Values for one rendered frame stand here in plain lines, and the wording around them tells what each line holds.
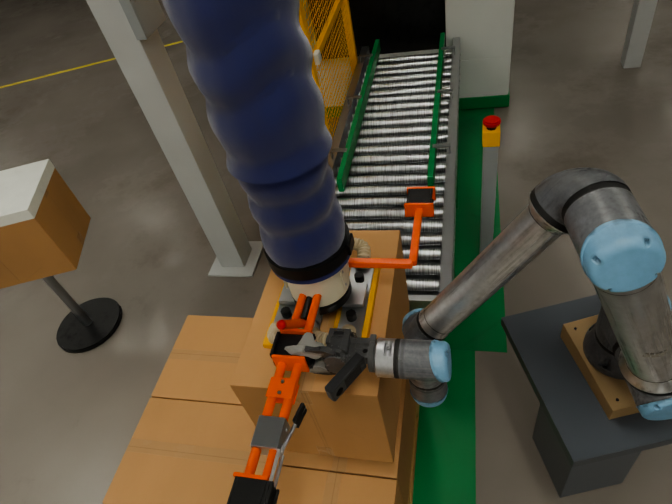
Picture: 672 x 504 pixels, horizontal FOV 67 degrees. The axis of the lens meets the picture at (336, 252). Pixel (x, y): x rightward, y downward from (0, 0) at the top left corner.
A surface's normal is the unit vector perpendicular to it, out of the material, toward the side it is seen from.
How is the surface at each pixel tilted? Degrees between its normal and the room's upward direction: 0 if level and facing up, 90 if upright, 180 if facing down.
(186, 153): 90
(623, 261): 86
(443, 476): 0
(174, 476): 0
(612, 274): 86
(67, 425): 0
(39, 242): 90
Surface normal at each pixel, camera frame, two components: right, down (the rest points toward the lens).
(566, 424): -0.18, -0.68
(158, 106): -0.18, 0.73
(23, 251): 0.17, 0.69
